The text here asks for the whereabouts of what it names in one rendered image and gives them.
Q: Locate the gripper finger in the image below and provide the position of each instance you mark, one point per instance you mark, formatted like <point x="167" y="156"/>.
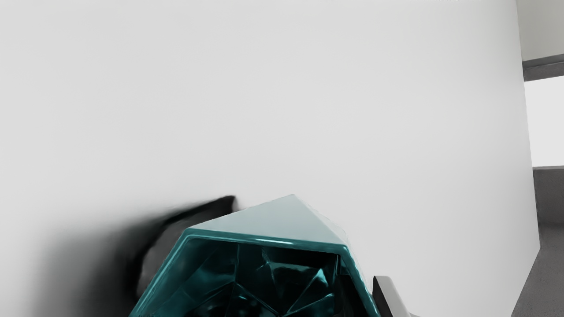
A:
<point x="387" y="299"/>

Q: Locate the teal faceted mug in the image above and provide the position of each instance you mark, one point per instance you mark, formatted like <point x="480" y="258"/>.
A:
<point x="273" y="229"/>

